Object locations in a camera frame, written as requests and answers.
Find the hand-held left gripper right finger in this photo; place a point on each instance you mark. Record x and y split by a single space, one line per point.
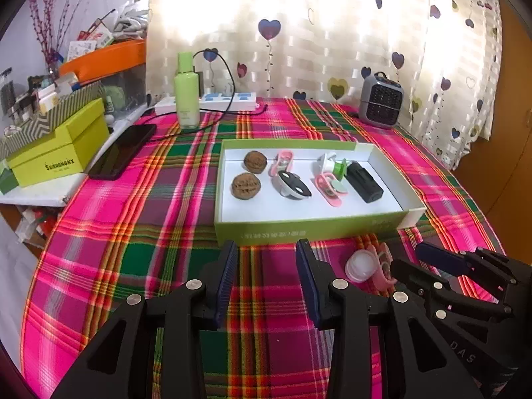
309 282

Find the chevron-patterned box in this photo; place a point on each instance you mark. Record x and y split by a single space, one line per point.
50 112

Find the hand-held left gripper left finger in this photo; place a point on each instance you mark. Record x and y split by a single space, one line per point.
226 282

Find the clear round jar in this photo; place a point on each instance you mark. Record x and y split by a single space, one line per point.
359 266

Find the heart-printed curtain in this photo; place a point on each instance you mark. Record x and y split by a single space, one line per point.
311 29

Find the black rectangular device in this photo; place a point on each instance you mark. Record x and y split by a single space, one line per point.
363 181

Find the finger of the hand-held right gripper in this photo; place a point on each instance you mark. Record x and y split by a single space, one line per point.
440 257
419 278

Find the purple dried flower branches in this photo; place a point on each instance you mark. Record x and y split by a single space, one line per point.
54 16

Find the green white cardboard tray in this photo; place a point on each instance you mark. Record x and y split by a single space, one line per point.
311 230

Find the white mushroom-shaped gadget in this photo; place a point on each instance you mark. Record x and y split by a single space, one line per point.
324 161

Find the light green bottle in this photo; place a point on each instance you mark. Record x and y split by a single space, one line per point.
186 91

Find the grey space heater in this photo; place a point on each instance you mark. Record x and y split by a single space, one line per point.
380 99

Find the green white spool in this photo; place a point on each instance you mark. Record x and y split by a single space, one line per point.
340 169

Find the orange tray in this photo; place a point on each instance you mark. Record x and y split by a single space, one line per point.
108 58

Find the black smartphone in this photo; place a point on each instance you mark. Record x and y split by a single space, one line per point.
122 151

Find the pink mint clip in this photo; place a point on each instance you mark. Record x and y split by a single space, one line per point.
382 264
330 189

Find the plaid tablecloth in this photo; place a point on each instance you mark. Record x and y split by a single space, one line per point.
124 237

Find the clear plastic container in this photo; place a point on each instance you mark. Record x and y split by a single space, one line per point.
120 91

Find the black power adapter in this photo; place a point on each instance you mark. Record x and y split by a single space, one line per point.
200 83

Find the white power strip with charger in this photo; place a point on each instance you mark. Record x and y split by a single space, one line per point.
226 70

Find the black round disc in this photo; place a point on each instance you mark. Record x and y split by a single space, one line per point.
293 185

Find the pile of cards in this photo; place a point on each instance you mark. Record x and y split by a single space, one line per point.
89 39

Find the yellow-green box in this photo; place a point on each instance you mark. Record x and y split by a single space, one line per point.
58 149

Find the brown walnut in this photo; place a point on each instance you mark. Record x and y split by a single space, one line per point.
245 186
254 161

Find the dark green box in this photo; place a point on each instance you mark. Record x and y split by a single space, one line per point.
6 181

